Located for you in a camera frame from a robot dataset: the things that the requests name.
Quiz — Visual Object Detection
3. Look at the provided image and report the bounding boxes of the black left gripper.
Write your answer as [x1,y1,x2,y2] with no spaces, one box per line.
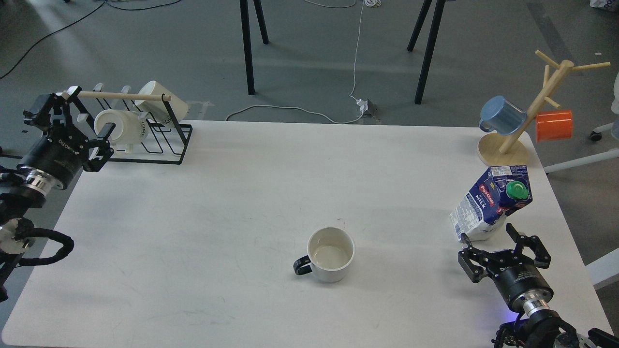
[17,86,116,190]

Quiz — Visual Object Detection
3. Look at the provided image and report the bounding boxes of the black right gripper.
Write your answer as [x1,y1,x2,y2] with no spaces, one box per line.
[458,223,554,312]

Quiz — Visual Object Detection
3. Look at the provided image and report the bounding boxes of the white mug black handle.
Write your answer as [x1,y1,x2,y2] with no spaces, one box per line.
[293,227,355,283]

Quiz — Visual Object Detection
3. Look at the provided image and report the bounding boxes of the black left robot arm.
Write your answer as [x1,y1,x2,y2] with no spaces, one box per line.
[0,86,115,284]

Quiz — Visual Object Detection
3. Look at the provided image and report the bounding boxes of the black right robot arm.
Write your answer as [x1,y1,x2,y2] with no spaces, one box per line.
[458,223,619,348]

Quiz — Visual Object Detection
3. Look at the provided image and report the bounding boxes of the blue white milk carton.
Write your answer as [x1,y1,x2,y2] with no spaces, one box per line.
[450,165,533,243]

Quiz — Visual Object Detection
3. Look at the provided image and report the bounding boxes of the white mug on rack front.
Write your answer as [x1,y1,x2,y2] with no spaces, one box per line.
[94,109,148,145]

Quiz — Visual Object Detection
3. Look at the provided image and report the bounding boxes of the white mug on rack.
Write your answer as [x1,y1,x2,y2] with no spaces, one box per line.
[135,81,189,128]
[94,109,148,145]

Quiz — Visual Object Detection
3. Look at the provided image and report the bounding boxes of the white mug on rack rear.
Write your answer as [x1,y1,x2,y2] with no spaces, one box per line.
[135,81,189,128]

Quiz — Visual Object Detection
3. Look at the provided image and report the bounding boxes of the wooden mug tree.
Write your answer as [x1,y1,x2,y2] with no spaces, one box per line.
[477,49,611,167]

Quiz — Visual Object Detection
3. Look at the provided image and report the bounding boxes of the orange mug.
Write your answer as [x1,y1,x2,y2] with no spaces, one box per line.
[535,110,573,143]

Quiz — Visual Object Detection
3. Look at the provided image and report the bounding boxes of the blue mug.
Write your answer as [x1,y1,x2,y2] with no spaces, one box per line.
[478,95,527,136]

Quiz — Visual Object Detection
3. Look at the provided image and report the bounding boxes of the black table leg left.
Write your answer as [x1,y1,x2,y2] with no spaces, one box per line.
[240,0,270,95]

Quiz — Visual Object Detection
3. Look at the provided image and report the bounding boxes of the black table leg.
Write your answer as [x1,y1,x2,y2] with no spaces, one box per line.
[407,0,446,105]
[240,0,270,95]

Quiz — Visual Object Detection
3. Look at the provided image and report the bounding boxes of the white power adapter plug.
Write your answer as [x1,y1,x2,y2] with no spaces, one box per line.
[356,99,377,116]

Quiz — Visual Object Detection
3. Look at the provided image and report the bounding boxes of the black table leg right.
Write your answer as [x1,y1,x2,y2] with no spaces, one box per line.
[407,0,446,105]

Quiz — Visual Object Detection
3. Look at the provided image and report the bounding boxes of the black wire cup rack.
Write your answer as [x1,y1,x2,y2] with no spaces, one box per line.
[77,84,192,164]

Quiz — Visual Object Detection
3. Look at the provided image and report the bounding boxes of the white power cable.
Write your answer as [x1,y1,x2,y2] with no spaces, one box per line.
[225,0,383,124]

